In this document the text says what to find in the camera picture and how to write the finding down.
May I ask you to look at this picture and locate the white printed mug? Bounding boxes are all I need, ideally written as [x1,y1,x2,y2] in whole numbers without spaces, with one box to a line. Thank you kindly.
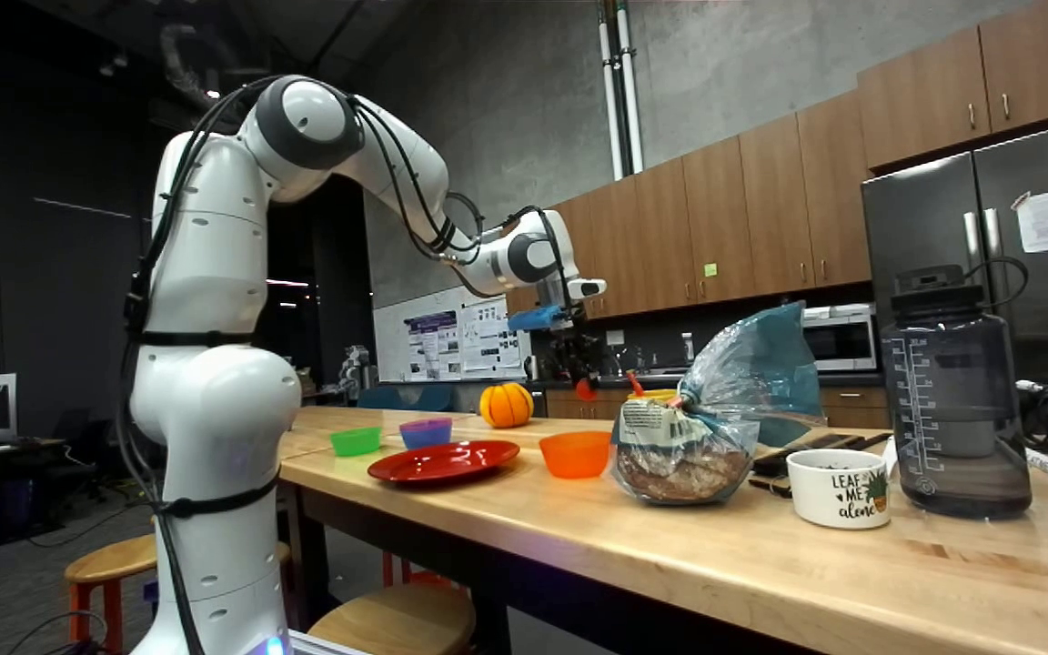
[782,445,896,534]

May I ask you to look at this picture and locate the purple bowl with grains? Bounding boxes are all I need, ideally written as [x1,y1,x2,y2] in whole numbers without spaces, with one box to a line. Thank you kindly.
[398,413,457,454]

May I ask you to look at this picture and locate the clear plastic bread bag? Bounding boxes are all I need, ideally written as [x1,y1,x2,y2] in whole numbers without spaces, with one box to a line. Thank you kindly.
[611,299,829,514]

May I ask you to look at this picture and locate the dark translucent water bottle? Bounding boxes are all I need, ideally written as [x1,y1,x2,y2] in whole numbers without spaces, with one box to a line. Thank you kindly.
[875,262,1037,525]

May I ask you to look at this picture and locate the round wooden stool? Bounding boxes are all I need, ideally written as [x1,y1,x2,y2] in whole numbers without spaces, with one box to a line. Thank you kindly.
[62,530,297,655]
[302,573,480,655]

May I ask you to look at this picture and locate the orange toy pumpkin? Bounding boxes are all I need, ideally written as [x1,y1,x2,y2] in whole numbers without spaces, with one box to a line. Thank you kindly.
[478,377,538,431]

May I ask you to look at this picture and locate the red plate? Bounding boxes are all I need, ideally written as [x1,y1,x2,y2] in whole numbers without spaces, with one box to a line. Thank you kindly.
[362,437,525,494]

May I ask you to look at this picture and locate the stainless steel refrigerator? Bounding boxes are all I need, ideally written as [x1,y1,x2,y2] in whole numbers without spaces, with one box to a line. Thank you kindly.
[860,109,1048,430]

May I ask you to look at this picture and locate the brown wooden base cabinets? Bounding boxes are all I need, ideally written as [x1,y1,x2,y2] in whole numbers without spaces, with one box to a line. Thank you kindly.
[538,380,896,431]

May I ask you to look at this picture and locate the metal ceiling pipe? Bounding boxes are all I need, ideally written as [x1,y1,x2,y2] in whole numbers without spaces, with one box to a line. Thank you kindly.
[596,0,649,186]

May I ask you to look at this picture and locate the silver microwave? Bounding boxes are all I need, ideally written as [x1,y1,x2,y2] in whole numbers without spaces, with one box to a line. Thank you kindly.
[800,300,884,377]

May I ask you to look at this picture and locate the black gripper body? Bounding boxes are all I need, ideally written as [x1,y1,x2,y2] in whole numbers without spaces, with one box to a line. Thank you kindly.
[544,323,606,380]

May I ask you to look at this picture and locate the white poster board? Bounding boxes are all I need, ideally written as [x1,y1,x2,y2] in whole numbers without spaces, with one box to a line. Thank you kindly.
[371,282,538,388]

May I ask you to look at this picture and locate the green plastic bowl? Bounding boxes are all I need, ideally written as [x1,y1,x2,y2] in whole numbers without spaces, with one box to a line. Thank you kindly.
[327,422,388,463]

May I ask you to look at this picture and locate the orange plastic bowl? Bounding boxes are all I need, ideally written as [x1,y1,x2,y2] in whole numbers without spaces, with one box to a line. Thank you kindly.
[535,430,618,482]

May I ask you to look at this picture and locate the brown wooden wall cabinets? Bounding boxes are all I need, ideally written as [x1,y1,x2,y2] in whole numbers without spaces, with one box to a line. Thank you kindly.
[495,0,1048,323]

